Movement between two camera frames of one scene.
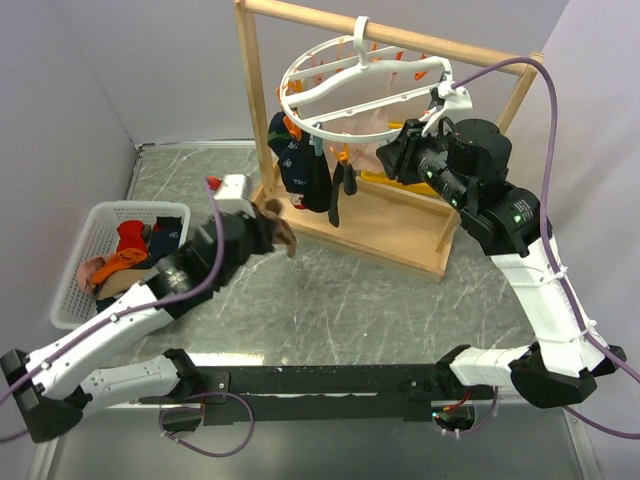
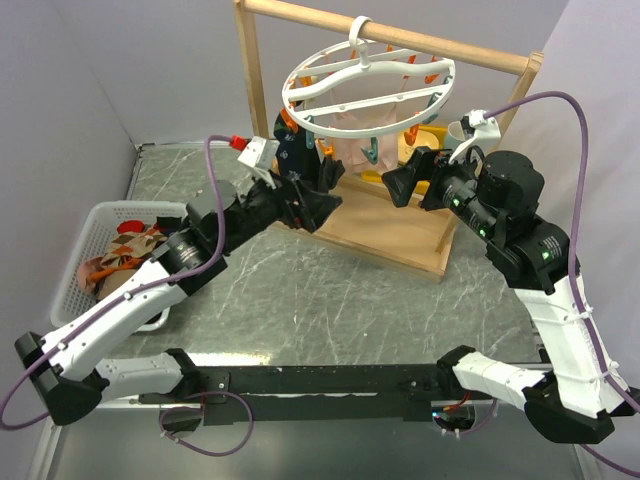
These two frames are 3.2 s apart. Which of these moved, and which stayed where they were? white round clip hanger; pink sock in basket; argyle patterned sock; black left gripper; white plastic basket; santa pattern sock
Moved: black left gripper; argyle patterned sock
Stayed: pink sock in basket; santa pattern sock; white round clip hanger; white plastic basket
